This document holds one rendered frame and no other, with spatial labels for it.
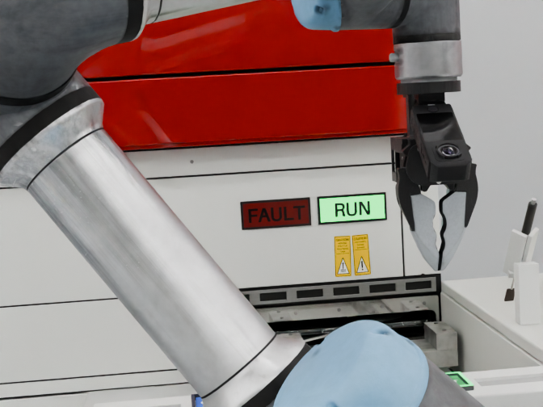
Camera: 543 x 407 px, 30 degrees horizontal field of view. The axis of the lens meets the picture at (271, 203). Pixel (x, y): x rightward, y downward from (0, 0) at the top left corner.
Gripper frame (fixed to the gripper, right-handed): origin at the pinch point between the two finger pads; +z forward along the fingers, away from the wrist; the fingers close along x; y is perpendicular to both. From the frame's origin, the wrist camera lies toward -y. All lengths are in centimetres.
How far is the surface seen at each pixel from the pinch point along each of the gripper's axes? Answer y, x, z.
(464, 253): 207, -62, 36
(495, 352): 28.4, -15.1, 19.1
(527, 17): 207, -86, -38
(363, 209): 58, -2, 1
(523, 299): 23.4, -17.6, 10.5
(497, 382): 1.5, -6.6, 15.1
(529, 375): 2.3, -10.8, 14.8
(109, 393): 56, 42, 29
